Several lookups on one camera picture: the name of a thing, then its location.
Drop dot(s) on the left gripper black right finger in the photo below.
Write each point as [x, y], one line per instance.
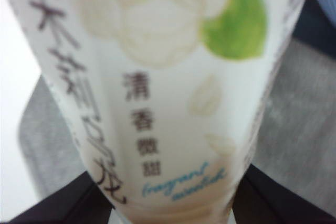
[275, 203]

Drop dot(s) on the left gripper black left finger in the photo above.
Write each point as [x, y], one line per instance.
[78, 203]

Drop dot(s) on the jasmine tea bottle white label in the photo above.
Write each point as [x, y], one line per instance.
[157, 103]

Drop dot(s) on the dark blue rectangular tray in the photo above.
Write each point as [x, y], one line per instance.
[315, 33]

